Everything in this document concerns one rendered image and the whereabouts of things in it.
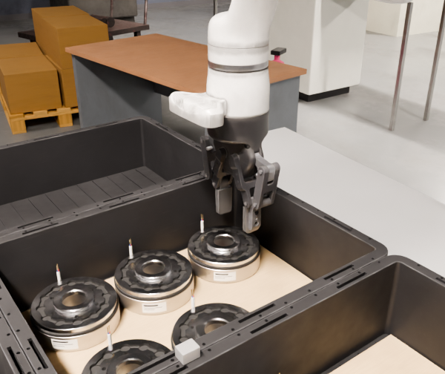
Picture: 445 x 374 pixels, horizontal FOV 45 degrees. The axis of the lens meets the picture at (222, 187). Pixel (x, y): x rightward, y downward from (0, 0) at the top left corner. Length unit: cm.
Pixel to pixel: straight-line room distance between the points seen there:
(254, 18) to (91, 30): 321
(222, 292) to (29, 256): 25
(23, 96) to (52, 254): 311
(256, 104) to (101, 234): 28
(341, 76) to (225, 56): 380
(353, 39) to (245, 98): 380
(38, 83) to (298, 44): 190
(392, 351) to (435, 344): 5
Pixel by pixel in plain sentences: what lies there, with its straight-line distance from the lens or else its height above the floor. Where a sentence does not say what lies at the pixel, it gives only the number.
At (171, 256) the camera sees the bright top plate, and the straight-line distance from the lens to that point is 74.
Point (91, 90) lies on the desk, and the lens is 323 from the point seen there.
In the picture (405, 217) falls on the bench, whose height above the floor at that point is 70.
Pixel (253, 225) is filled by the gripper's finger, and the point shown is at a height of 93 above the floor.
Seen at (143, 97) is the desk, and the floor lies 28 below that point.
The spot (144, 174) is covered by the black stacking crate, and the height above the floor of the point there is 83.
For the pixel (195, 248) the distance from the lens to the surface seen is 76.
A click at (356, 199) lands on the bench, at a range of 126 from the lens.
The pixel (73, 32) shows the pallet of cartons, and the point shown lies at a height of 62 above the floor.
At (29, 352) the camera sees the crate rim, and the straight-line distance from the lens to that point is 52.
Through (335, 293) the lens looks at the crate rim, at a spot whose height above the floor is 93.
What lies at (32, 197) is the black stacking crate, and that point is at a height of 83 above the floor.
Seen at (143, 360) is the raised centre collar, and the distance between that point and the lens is 58.
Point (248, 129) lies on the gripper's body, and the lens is 62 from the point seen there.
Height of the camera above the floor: 127
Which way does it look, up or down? 26 degrees down
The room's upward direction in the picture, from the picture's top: straight up
